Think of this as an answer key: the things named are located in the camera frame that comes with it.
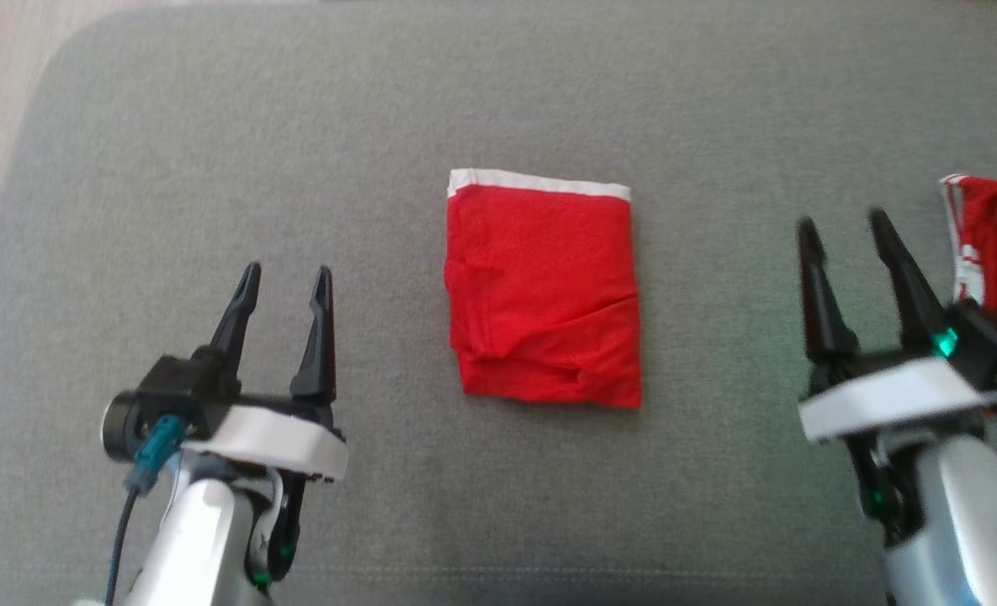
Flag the grey fabric sofa seat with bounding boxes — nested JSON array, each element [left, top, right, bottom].
[[0, 0, 997, 606]]

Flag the red mesh shorts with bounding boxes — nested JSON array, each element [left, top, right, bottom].
[[443, 168, 644, 412]]

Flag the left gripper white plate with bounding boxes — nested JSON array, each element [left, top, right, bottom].
[[182, 262, 350, 587]]

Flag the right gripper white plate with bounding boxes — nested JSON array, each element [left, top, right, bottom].
[[794, 207, 997, 546]]

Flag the left cable teal connector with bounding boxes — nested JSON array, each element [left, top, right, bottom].
[[104, 416, 189, 606]]

